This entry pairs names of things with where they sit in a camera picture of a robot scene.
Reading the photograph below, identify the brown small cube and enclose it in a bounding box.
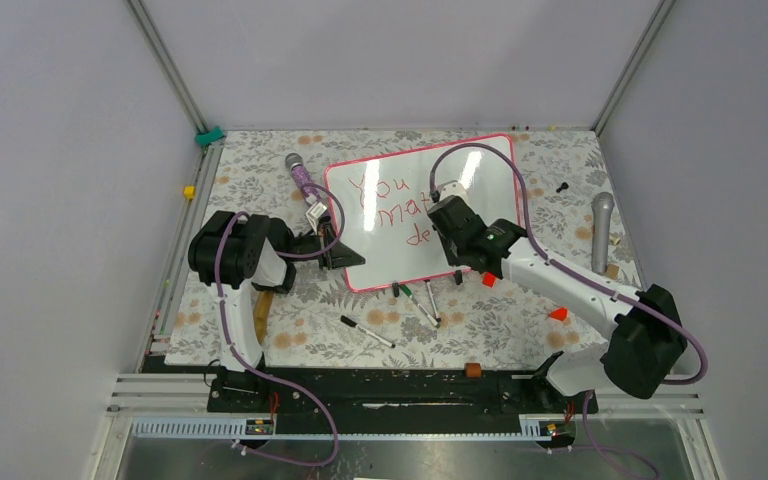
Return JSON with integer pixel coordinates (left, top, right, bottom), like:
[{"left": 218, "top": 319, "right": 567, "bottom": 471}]
[{"left": 464, "top": 362, "right": 483, "bottom": 378}]

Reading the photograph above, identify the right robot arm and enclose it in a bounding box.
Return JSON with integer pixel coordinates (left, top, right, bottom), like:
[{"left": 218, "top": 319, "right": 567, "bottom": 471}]
[{"left": 428, "top": 195, "right": 688, "bottom": 412}]

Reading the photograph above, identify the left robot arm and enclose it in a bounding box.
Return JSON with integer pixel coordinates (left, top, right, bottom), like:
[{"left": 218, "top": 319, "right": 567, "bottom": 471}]
[{"left": 187, "top": 211, "right": 366, "bottom": 372}]

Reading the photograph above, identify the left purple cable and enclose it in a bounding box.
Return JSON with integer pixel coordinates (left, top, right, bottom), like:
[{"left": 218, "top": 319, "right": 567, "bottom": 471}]
[{"left": 212, "top": 184, "right": 347, "bottom": 469}]

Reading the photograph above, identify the silver microphone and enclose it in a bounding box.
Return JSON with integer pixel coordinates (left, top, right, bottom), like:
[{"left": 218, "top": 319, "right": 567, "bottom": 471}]
[{"left": 591, "top": 192, "right": 615, "bottom": 274}]

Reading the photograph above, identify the small orange red block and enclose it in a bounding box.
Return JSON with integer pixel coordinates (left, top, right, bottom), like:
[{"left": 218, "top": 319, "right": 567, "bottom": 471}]
[{"left": 482, "top": 273, "right": 496, "bottom": 288}]

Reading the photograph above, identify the small wooden cube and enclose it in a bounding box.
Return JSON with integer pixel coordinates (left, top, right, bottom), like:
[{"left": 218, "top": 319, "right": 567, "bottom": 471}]
[{"left": 604, "top": 264, "right": 620, "bottom": 279}]

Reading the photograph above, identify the teal corner clamp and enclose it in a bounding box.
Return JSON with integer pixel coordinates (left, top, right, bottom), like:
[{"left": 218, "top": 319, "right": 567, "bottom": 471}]
[{"left": 195, "top": 126, "right": 225, "bottom": 148}]

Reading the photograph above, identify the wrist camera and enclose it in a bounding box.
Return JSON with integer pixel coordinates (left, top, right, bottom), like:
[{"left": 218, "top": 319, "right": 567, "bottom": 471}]
[
  {"left": 305, "top": 201, "right": 329, "bottom": 231},
  {"left": 431, "top": 180, "right": 469, "bottom": 203}
]

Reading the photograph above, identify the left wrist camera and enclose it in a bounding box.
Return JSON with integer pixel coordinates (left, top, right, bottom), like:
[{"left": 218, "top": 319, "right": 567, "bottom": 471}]
[{"left": 305, "top": 201, "right": 329, "bottom": 231}]

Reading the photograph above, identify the purple glitter microphone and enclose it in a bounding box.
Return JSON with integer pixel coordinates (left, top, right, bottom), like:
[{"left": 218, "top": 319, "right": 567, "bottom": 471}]
[{"left": 285, "top": 152, "right": 321, "bottom": 205}]

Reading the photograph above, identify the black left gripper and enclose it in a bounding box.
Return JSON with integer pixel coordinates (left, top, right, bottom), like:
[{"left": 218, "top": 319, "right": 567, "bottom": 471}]
[{"left": 284, "top": 222, "right": 365, "bottom": 270}]

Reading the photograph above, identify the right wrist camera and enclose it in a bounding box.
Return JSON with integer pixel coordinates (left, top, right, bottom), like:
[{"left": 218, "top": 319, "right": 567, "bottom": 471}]
[{"left": 431, "top": 180, "right": 469, "bottom": 203}]

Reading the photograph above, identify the pink framed whiteboard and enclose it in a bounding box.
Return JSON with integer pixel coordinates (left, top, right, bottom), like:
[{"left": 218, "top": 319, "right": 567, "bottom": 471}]
[{"left": 324, "top": 134, "right": 522, "bottom": 292}]

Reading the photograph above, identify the blue capped marker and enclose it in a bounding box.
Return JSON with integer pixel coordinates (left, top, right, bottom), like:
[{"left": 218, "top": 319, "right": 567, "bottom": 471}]
[{"left": 424, "top": 280, "right": 441, "bottom": 323}]

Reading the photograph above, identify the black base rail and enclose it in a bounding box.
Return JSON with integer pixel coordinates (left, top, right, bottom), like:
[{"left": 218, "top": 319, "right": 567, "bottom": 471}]
[{"left": 207, "top": 367, "right": 598, "bottom": 435}]

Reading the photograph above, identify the wooden rolling pin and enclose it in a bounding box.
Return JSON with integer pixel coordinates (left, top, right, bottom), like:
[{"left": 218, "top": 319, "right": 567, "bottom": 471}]
[{"left": 253, "top": 291, "right": 274, "bottom": 346}]

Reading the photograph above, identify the red triangular block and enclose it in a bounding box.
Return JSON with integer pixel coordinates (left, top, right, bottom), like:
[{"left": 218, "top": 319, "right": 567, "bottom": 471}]
[{"left": 548, "top": 307, "right": 569, "bottom": 322}]

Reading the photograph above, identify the black capped marker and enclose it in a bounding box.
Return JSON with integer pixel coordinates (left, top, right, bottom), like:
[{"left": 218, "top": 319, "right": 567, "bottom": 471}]
[{"left": 340, "top": 315, "right": 396, "bottom": 349}]

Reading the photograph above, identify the green capped marker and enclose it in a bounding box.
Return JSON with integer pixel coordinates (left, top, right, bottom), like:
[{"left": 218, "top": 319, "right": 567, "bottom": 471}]
[{"left": 398, "top": 284, "right": 440, "bottom": 328}]

